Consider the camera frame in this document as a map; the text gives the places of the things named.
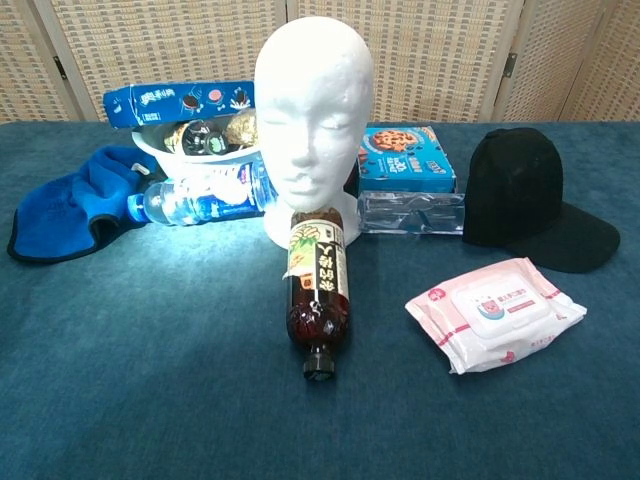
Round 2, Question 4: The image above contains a black baseball cap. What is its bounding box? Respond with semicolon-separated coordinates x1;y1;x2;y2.
462;127;622;275

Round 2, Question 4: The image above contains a dark soda bottle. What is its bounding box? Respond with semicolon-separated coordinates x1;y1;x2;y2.
284;209;351;384

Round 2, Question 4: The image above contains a clear water bottle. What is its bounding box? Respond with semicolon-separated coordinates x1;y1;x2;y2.
356;189;466;235

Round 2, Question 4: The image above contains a blue chocolate chip cookie box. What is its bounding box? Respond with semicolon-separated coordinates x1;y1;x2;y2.
357;124;458;194

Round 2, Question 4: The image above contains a blue sandwich cookie box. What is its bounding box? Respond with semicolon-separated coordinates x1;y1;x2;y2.
102;80;256;131

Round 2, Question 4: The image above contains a water bottle with blue label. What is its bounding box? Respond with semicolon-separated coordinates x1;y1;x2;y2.
126;159;279;227

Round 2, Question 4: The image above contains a gold foil wrapped ball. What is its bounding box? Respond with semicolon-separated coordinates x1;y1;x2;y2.
224;109;259;149

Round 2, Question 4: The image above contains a white foam mannequin head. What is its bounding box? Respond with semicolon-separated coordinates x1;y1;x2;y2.
253;14;374;250

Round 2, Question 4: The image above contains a white plastic basin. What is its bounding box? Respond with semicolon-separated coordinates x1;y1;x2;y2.
130;119;266;185

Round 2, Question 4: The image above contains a dark round glass bottle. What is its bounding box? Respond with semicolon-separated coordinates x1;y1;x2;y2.
162;118;231;157

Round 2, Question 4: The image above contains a pink white wet wipes pack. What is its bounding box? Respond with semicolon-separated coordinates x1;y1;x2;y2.
404;256;589;376

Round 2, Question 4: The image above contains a woven bamboo folding screen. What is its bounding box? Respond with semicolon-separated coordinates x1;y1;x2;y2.
0;0;640;125

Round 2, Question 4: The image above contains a blue towel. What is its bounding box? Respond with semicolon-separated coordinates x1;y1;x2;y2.
6;144;166;265

